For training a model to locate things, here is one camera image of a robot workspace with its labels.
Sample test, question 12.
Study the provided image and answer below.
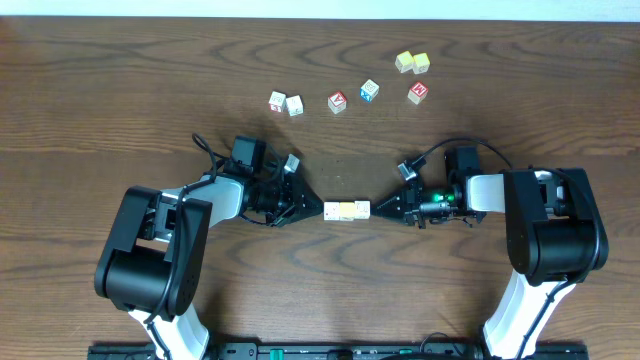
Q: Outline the yellow wooden block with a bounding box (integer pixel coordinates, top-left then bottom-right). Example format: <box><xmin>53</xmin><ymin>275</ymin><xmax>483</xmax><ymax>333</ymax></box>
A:
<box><xmin>339</xmin><ymin>202</ymin><xmax>357</xmax><ymax>221</ymax></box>

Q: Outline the white wooden block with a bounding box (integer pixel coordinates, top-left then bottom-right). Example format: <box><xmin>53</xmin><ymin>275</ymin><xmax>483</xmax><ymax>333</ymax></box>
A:
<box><xmin>354</xmin><ymin>201</ymin><xmax>371</xmax><ymax>220</ymax></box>
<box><xmin>323</xmin><ymin>202</ymin><xmax>340</xmax><ymax>221</ymax></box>

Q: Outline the wooden block red A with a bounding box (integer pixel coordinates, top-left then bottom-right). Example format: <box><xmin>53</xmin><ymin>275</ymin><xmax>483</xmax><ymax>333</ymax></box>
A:
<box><xmin>328</xmin><ymin>91</ymin><xmax>347</xmax><ymax>114</ymax></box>

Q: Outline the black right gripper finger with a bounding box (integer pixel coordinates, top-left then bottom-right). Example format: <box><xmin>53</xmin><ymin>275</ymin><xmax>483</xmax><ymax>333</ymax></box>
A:
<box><xmin>371</xmin><ymin>205</ymin><xmax>406</xmax><ymax>224</ymax></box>
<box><xmin>372</xmin><ymin>186</ymin><xmax>409</xmax><ymax>208</ymax></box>

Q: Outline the yellow-edged wooden block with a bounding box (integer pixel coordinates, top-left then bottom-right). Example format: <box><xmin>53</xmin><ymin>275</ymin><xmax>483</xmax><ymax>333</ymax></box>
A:
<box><xmin>412</xmin><ymin>52</ymin><xmax>431</xmax><ymax>74</ymax></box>

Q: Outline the wooden block teal side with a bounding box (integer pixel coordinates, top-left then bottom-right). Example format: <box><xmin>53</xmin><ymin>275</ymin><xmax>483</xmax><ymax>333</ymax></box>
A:
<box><xmin>286</xmin><ymin>95</ymin><xmax>304</xmax><ymax>116</ymax></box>

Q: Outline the wooden block red 3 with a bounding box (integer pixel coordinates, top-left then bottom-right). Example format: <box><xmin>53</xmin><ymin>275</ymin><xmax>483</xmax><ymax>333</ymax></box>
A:
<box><xmin>268</xmin><ymin>91</ymin><xmax>286</xmax><ymax>112</ymax></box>

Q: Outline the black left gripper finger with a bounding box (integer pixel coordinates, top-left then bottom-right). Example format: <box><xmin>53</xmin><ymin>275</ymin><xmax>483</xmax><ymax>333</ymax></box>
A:
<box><xmin>284</xmin><ymin>205</ymin><xmax>323</xmax><ymax>225</ymax></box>
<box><xmin>299</xmin><ymin>180</ymin><xmax>323</xmax><ymax>206</ymax></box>

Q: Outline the wooden block blue X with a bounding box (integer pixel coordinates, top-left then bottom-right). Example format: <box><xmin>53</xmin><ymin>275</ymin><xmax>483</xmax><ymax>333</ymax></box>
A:
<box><xmin>360</xmin><ymin>79</ymin><xmax>380</xmax><ymax>103</ymax></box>

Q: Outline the wooden block red M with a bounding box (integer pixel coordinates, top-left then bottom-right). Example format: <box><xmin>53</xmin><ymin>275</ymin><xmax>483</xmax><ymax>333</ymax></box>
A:
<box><xmin>407</xmin><ymin>81</ymin><xmax>429</xmax><ymax>105</ymax></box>

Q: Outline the plain wooden block left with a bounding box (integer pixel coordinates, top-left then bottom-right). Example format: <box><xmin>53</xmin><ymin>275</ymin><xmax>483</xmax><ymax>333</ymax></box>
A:
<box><xmin>395</xmin><ymin>51</ymin><xmax>414</xmax><ymax>73</ymax></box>

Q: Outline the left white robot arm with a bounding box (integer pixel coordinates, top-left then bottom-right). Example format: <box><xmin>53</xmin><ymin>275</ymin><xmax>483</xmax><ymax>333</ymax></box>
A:
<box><xmin>94</xmin><ymin>172</ymin><xmax>323</xmax><ymax>359</ymax></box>

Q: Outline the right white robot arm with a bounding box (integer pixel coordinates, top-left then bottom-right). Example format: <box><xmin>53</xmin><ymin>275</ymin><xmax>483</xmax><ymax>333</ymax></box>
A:
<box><xmin>371</xmin><ymin>168</ymin><xmax>607</xmax><ymax>359</ymax></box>

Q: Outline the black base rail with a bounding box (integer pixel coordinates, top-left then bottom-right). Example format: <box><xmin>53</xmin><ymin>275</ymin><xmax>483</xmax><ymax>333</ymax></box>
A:
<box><xmin>87</xmin><ymin>340</ymin><xmax>590</xmax><ymax>360</ymax></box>

